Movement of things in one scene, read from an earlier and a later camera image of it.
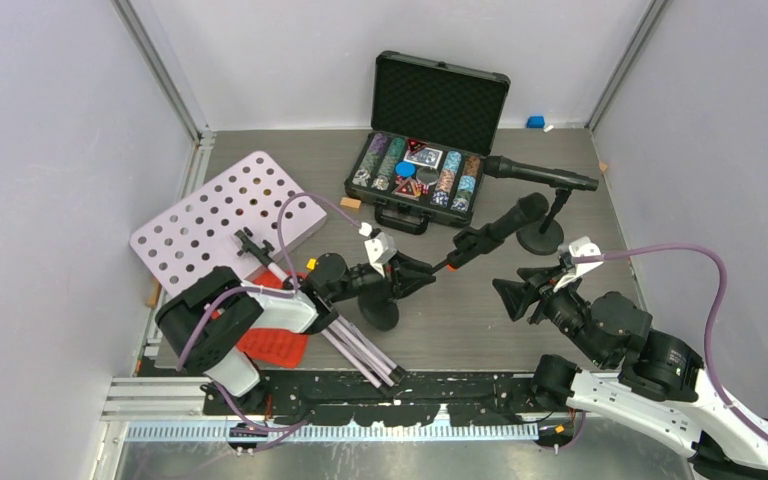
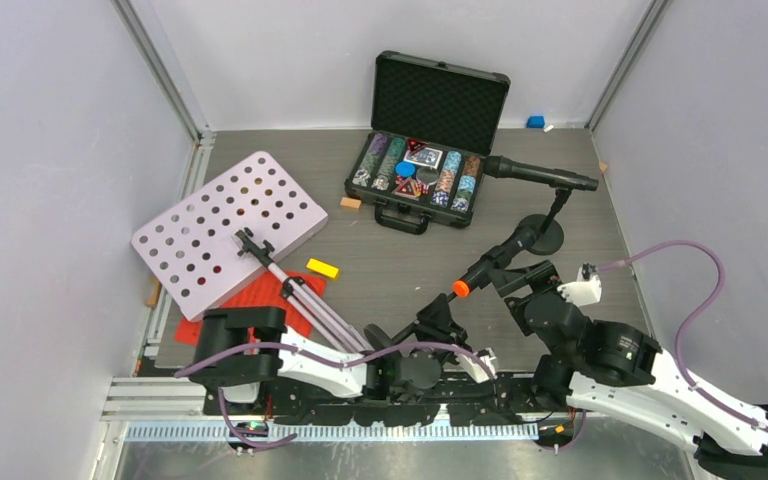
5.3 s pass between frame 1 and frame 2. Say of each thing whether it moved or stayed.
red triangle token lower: stayed
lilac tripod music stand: stayed
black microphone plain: stayed
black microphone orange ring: moved
